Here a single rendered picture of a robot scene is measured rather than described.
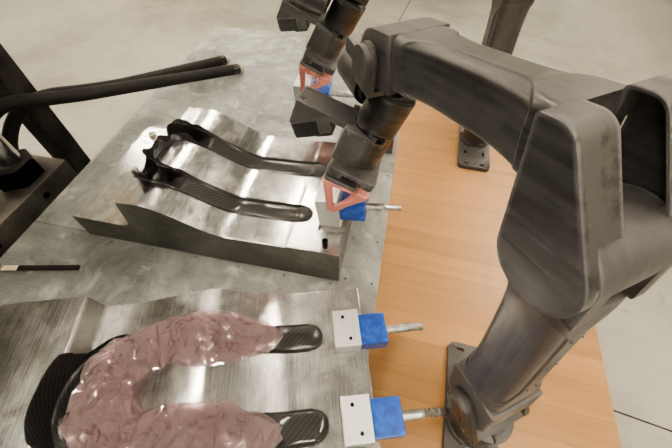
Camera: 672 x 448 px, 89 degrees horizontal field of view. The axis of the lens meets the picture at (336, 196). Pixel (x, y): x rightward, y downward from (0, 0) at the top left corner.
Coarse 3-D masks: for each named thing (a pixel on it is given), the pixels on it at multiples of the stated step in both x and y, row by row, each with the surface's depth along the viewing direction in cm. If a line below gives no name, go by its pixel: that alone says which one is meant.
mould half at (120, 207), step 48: (144, 144) 75; (192, 144) 64; (240, 144) 69; (288, 144) 71; (96, 192) 66; (144, 192) 56; (240, 192) 63; (288, 192) 63; (144, 240) 64; (192, 240) 60; (240, 240) 57; (288, 240) 56; (336, 240) 56
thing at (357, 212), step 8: (320, 192) 54; (336, 192) 54; (344, 192) 55; (320, 200) 53; (336, 200) 52; (368, 200) 56; (320, 208) 53; (344, 208) 53; (352, 208) 52; (360, 208) 52; (368, 208) 54; (376, 208) 53; (384, 208) 53; (392, 208) 53; (400, 208) 53; (320, 216) 55; (328, 216) 54; (336, 216) 54; (344, 216) 54; (352, 216) 53; (360, 216) 53; (320, 224) 56; (328, 224) 55; (336, 224) 55
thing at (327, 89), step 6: (306, 78) 74; (312, 78) 74; (294, 84) 72; (306, 84) 72; (312, 84) 74; (330, 84) 74; (294, 90) 73; (318, 90) 73; (324, 90) 73; (330, 90) 74; (294, 96) 74; (330, 96) 74; (336, 96) 74; (342, 96) 74; (348, 96) 73
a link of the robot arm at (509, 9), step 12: (492, 0) 61; (504, 0) 57; (516, 0) 57; (528, 0) 57; (492, 12) 61; (504, 12) 59; (516, 12) 59; (492, 24) 62; (504, 24) 60; (516, 24) 60; (492, 36) 63; (504, 36) 62; (516, 36) 62; (504, 48) 64
